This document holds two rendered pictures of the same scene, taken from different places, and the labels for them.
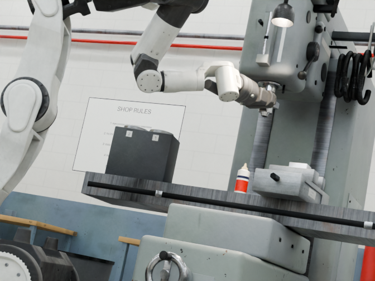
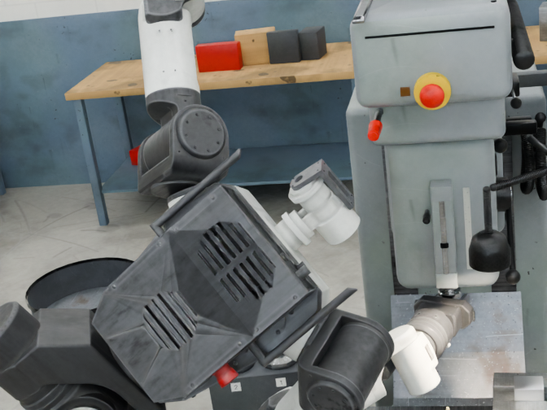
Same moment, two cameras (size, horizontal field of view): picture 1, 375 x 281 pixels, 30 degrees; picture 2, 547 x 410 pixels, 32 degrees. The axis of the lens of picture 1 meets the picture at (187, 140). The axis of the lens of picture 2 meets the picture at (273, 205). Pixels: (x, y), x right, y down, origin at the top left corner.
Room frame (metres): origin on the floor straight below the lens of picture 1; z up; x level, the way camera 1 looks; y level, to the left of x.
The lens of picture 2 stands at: (0.70, 0.44, 2.20)
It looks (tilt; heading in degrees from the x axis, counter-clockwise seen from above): 22 degrees down; 348
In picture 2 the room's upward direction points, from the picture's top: 8 degrees counter-clockwise
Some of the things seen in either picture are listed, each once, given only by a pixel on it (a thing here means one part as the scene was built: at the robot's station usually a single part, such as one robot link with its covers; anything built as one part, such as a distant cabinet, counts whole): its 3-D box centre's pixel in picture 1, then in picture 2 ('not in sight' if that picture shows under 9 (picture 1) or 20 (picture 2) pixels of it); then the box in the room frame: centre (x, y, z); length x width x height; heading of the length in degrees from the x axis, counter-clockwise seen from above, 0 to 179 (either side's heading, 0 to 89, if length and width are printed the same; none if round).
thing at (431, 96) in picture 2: not in sight; (431, 94); (2.09, -0.13, 1.76); 0.04 x 0.03 x 0.04; 65
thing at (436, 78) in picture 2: not in sight; (432, 91); (2.11, -0.14, 1.76); 0.06 x 0.02 x 0.06; 65
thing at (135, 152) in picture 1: (143, 156); (262, 394); (2.51, 0.15, 1.00); 0.22 x 0.12 x 0.20; 75
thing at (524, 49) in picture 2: not in sight; (514, 30); (2.29, -0.39, 1.79); 0.45 x 0.04 x 0.04; 155
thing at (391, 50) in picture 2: not in sight; (433, 28); (2.33, -0.25, 1.81); 0.47 x 0.26 x 0.16; 155
